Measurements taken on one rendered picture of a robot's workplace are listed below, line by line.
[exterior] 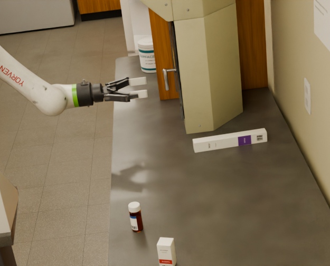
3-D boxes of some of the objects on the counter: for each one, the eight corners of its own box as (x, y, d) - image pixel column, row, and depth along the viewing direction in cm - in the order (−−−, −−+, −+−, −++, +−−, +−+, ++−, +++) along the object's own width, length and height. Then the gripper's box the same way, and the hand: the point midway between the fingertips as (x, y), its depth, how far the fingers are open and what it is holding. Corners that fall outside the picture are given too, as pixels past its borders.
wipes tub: (166, 62, 341) (162, 34, 334) (167, 71, 329) (164, 43, 322) (141, 65, 341) (137, 37, 334) (141, 74, 329) (137, 46, 322)
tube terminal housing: (236, 95, 294) (223, -85, 260) (248, 126, 265) (236, -71, 230) (180, 102, 294) (160, -77, 260) (186, 134, 265) (165, -62, 231)
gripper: (89, 97, 248) (146, 89, 248) (92, 73, 270) (144, 66, 270) (92, 115, 251) (149, 108, 251) (95, 89, 274) (147, 83, 274)
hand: (143, 87), depth 261 cm, fingers open, 13 cm apart
